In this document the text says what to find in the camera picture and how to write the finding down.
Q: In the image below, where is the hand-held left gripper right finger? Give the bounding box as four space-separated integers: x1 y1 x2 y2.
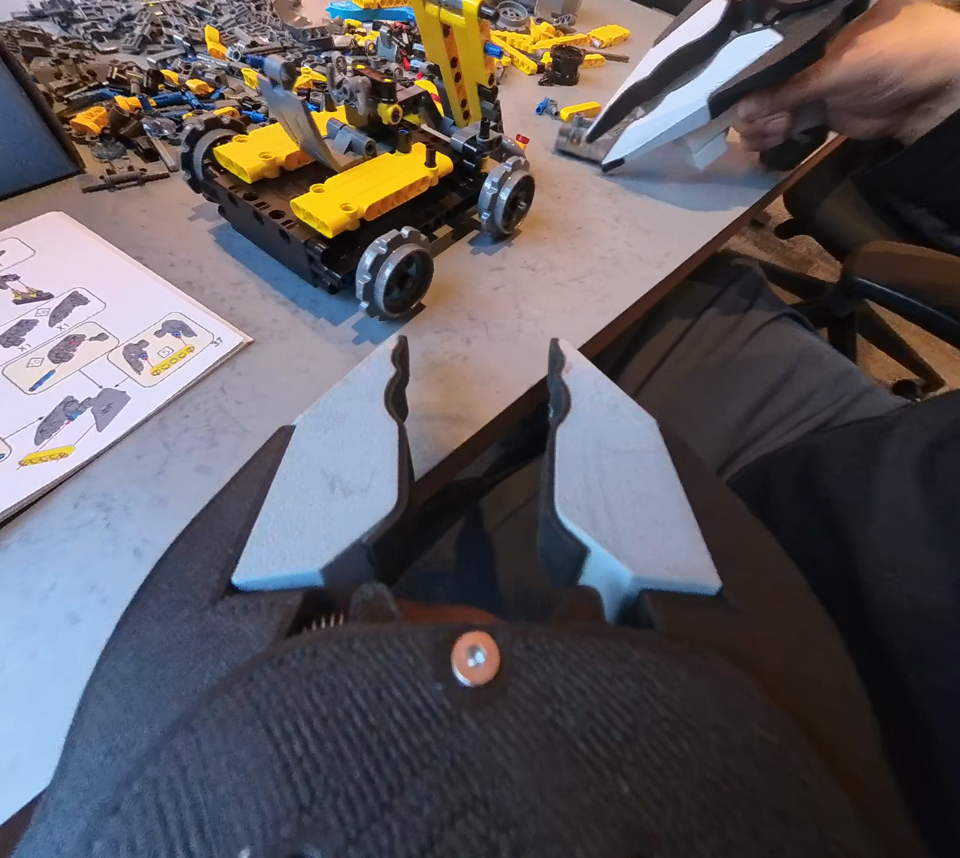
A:
536 336 723 625

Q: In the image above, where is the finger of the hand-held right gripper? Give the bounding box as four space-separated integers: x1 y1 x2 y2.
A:
585 0 735 145
600 25 786 173

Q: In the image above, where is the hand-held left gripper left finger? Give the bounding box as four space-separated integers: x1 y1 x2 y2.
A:
231 335 416 593

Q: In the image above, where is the grey angled panel piece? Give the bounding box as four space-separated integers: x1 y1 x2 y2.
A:
555 120 607 168

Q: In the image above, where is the person's right forearm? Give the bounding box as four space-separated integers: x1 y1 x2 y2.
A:
840 115 960 259

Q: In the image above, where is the person's right hand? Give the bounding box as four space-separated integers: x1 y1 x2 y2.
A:
731 0 960 154

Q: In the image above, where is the black spoked wheel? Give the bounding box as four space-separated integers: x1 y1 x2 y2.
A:
540 44 586 87

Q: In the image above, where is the person's grey trouser leg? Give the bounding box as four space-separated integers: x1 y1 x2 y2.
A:
600 254 912 480

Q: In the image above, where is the black mesh office chair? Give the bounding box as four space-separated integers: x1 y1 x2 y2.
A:
757 183 960 394

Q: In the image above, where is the yellow black toy brick vehicle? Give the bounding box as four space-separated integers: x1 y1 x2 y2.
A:
178 0 537 323

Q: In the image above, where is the white instruction booklet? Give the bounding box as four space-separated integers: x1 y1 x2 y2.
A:
0 211 255 525

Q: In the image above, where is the pile of toy brick pieces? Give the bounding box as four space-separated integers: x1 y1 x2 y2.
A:
0 0 635 195

